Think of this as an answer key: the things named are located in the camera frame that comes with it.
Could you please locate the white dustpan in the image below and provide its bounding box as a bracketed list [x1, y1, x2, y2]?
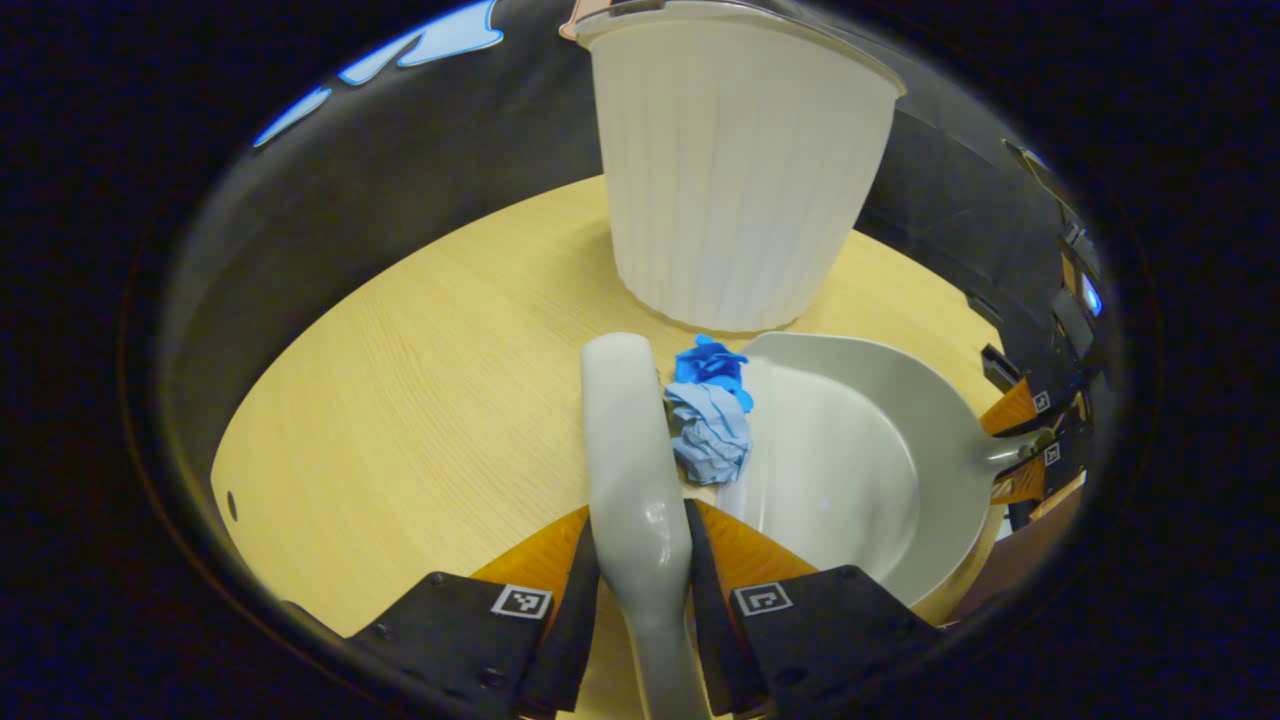
[715, 332, 1056, 608]

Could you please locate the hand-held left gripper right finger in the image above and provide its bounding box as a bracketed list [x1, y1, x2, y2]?
[683, 498, 946, 717]

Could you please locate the dark blue paper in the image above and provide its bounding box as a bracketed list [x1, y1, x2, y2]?
[675, 335, 754, 413]

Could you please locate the small white broom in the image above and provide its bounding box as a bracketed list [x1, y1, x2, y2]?
[580, 332, 711, 720]

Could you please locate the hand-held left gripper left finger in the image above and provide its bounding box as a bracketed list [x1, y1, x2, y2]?
[345, 505, 602, 720]

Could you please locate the black backdrop cloth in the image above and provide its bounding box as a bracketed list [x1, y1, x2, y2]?
[160, 0, 1111, 481]

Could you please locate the white ribbed garbage bin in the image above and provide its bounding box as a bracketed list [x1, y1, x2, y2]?
[575, 0, 908, 334]

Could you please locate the light blue paper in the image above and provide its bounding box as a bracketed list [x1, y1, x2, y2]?
[665, 383, 751, 488]

